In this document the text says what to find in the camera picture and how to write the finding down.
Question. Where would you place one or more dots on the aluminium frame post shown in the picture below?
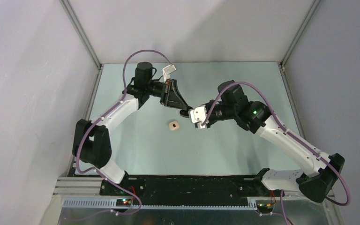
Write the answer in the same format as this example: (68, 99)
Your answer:
(300, 31)
(74, 19)

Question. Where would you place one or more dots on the controller board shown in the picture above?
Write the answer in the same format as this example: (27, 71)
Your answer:
(123, 202)
(266, 206)

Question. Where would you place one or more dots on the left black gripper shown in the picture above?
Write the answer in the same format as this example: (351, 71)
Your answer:
(170, 96)

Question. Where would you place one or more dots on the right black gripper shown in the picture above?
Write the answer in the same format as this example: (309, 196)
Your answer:
(210, 122)

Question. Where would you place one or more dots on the right controller board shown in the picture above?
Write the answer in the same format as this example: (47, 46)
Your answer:
(266, 206)

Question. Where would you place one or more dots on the right aluminium frame post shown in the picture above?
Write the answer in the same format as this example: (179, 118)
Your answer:
(300, 31)

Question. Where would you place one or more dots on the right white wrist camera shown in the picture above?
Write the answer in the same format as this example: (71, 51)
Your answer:
(197, 116)

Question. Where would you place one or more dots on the beige earbud charging case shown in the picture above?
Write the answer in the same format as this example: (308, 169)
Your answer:
(173, 125)

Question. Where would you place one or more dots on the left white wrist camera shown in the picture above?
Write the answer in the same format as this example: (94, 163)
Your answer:
(168, 70)

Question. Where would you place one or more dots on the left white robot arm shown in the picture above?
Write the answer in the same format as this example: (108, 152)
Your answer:
(92, 137)

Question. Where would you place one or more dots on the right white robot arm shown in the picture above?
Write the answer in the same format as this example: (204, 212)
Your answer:
(318, 170)

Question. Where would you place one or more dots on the left aluminium frame post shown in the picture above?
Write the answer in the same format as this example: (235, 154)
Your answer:
(74, 19)

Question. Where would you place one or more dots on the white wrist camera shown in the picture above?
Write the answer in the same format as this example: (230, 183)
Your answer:
(168, 70)
(197, 116)

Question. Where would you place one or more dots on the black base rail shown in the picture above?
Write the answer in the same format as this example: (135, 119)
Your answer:
(187, 190)

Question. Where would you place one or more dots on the left controller board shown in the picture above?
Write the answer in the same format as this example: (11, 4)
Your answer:
(123, 202)

